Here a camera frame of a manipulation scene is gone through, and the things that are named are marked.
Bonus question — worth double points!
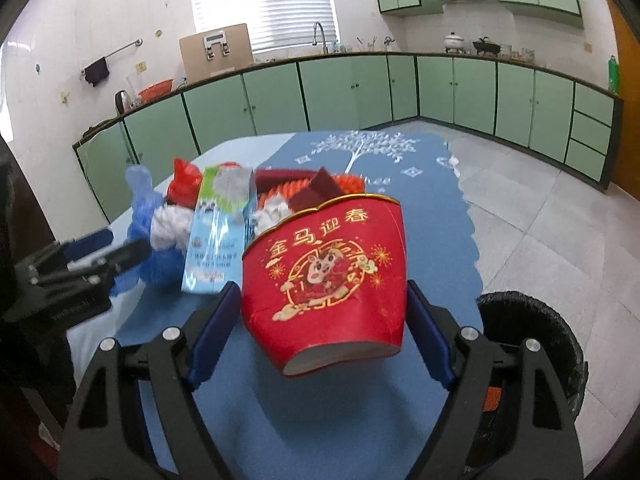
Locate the dark red scouring pad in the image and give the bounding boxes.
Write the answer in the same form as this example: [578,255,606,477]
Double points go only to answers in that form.
[255,167,347,211]

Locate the blue plastic bag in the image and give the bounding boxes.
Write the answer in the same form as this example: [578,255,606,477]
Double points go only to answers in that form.
[111,164,193,295]

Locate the brown cardboard box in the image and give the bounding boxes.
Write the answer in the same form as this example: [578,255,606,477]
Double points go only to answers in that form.
[179,23,255,82]

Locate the metal kitchen faucet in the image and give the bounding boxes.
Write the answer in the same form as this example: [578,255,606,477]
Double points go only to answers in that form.
[312,21,332,55]

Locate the orange knitted cloth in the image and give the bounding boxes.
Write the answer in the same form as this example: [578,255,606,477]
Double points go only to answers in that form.
[257,174,367,208]

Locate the black bin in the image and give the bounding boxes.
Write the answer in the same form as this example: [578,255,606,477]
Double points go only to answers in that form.
[475,291,590,480]

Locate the red plastic bag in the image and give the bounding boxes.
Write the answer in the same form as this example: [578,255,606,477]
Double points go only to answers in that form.
[166,157,207,208]

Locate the red plastic basin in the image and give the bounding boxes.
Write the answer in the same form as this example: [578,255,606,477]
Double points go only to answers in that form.
[137,79,175,102]

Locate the green lower kitchen cabinets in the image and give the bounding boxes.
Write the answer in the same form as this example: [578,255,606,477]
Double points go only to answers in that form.
[72,52,625,226]

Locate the metal towel rail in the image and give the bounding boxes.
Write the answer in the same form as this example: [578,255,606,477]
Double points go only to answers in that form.
[80,39,144,81]

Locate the wooden door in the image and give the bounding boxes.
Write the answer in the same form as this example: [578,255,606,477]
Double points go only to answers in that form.
[606,0,640,93]

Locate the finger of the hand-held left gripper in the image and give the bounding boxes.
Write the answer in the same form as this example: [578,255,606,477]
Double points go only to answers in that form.
[37,238,152,297]
[15,228,115,283]

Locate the white window blind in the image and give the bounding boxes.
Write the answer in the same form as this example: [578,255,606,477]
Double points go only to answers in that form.
[189,0,341,54]

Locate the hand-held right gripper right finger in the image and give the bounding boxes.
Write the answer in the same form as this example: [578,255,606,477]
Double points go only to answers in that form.
[406,280,586,480]

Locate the blue tree print table mat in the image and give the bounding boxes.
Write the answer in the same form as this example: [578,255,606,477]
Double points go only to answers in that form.
[115,129,483,480]

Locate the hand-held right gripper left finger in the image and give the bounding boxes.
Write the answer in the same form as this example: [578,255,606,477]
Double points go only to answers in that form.
[59,281,243,480]

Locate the red paper bowl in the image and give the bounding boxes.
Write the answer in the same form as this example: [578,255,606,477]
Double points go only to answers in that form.
[241,195,406,377]

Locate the dark hanging towel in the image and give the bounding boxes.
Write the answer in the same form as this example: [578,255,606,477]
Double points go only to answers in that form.
[82,57,111,88]

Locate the black wok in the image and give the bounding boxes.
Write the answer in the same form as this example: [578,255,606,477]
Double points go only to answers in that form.
[472,36,503,56]

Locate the light blue milk carton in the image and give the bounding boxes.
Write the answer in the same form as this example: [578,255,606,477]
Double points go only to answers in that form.
[180,164,258,295]

